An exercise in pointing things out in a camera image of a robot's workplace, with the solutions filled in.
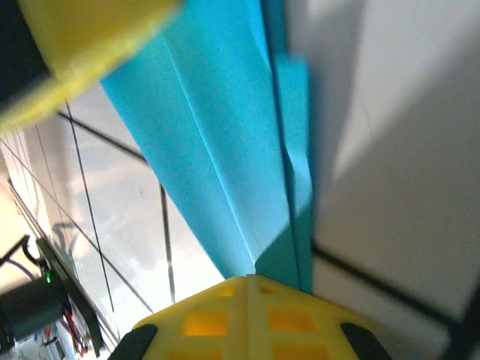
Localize blue square paper sheet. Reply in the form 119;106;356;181
100;0;314;293

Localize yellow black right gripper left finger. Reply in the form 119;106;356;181
107;274;249;360

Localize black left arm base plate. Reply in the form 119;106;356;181
35;235;107;358

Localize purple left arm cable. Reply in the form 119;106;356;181
0;259;35;281

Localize orange left base wires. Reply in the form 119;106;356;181
61;307;92;356

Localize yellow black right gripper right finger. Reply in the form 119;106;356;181
246;274;392;360

